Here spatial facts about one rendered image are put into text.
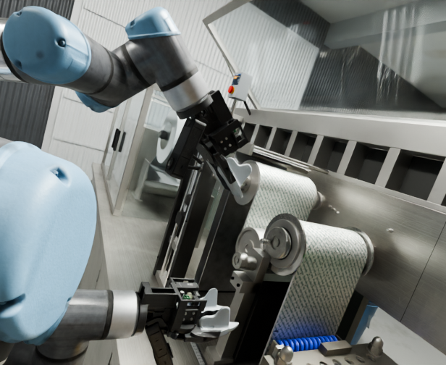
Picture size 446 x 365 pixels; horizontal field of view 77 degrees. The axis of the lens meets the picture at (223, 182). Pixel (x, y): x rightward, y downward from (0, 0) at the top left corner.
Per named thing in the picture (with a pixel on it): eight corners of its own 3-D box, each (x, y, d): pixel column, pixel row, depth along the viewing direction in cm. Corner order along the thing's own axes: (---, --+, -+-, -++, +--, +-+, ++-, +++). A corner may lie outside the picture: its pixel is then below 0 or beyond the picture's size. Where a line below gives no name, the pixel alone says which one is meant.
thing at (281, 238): (286, 259, 63) (264, 258, 69) (292, 260, 64) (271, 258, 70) (287, 226, 65) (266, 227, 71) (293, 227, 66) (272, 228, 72)
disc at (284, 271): (255, 256, 75) (273, 205, 74) (257, 257, 76) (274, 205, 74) (292, 288, 63) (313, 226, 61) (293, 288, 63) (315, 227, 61)
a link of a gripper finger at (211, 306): (236, 292, 60) (200, 295, 55) (227, 316, 61) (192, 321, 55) (227, 283, 63) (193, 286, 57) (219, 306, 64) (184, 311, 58)
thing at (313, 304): (267, 342, 67) (294, 272, 64) (332, 336, 78) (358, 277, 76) (268, 343, 66) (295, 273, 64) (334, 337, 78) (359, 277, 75)
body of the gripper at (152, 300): (211, 301, 51) (145, 301, 45) (197, 342, 52) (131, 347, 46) (196, 277, 57) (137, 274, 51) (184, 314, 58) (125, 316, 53)
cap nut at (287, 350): (270, 359, 60) (277, 341, 60) (283, 357, 62) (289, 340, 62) (281, 374, 57) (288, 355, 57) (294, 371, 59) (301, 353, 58)
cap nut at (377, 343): (363, 347, 76) (370, 332, 76) (371, 345, 78) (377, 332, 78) (375, 358, 73) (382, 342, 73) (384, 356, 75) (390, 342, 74)
